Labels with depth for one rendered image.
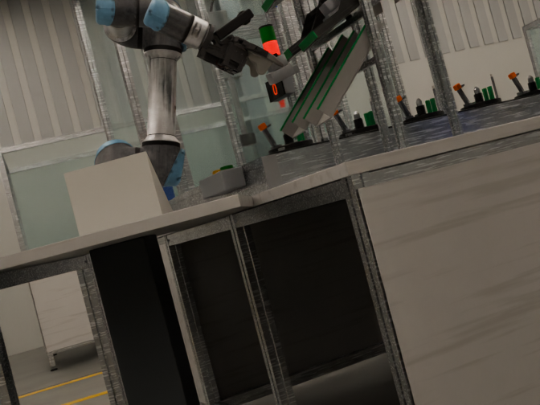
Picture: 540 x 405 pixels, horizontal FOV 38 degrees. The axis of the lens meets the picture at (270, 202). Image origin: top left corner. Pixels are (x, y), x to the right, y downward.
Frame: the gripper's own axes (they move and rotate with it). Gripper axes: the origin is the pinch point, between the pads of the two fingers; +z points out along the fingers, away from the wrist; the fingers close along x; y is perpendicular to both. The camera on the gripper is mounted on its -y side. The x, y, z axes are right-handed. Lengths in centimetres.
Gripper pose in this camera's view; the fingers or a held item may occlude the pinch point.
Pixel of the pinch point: (276, 63)
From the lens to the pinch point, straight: 210.2
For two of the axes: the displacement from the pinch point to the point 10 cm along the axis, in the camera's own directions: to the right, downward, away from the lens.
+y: -3.7, 9.3, -0.7
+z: 8.8, 3.7, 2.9
